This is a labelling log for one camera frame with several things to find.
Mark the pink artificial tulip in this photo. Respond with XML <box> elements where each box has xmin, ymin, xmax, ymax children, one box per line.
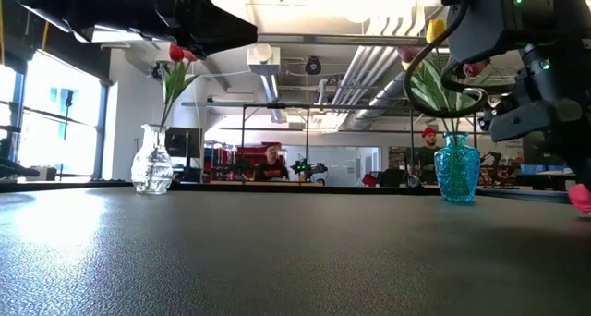
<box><xmin>170</xmin><ymin>49</ymin><xmax>202</xmax><ymax>128</ymax></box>

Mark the black tripod stand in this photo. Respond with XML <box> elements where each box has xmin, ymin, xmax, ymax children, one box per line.
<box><xmin>59</xmin><ymin>89</ymin><xmax>75</xmax><ymax>181</ymax></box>

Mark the black table mat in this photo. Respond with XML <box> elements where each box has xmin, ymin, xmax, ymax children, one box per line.
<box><xmin>0</xmin><ymin>186</ymin><xmax>591</xmax><ymax>316</ymax></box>

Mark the white ceiling light bar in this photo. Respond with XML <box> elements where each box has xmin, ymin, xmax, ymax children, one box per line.
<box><xmin>90</xmin><ymin>27</ymin><xmax>156</xmax><ymax>44</ymax></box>

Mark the red tool cabinet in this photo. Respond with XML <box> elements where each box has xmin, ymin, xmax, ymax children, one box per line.
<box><xmin>202</xmin><ymin>142</ymin><xmax>283</xmax><ymax>182</ymax></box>

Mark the white ceiling box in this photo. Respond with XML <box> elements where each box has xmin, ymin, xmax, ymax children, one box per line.
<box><xmin>247</xmin><ymin>43</ymin><xmax>282</xmax><ymax>76</ymax></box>

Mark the black aluminium table frame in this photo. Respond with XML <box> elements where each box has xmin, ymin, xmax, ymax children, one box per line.
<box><xmin>0</xmin><ymin>179</ymin><xmax>572</xmax><ymax>204</ymax></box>

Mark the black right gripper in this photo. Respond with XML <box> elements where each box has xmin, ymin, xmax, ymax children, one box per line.
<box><xmin>477</xmin><ymin>98</ymin><xmax>591</xmax><ymax>188</ymax></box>

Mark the silver ventilation duct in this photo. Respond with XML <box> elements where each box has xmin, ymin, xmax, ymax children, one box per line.
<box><xmin>339</xmin><ymin>43</ymin><xmax>456</xmax><ymax>132</ymax></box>

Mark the blue glass vase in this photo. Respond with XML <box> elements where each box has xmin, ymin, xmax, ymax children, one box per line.
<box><xmin>433</xmin><ymin>130</ymin><xmax>482</xmax><ymax>202</ymax></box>

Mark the black computer monitor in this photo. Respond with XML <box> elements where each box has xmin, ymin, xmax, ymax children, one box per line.
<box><xmin>164</xmin><ymin>127</ymin><xmax>203</xmax><ymax>181</ymax></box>
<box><xmin>523</xmin><ymin>142</ymin><xmax>567</xmax><ymax>165</ymax></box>

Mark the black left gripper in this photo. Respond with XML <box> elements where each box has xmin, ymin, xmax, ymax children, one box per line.
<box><xmin>154</xmin><ymin>0</ymin><xmax>259</xmax><ymax>60</ymax></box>

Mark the person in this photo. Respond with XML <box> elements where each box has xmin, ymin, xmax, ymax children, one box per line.
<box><xmin>253</xmin><ymin>144</ymin><xmax>291</xmax><ymax>182</ymax></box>
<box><xmin>412</xmin><ymin>127</ymin><xmax>442</xmax><ymax>186</ymax></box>

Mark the clear glass vase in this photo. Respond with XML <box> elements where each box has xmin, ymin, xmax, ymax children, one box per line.
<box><xmin>130</xmin><ymin>123</ymin><xmax>175</xmax><ymax>196</ymax></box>

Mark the black metal rack frame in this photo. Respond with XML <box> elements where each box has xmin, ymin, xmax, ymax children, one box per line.
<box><xmin>239</xmin><ymin>102</ymin><xmax>416</xmax><ymax>184</ymax></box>

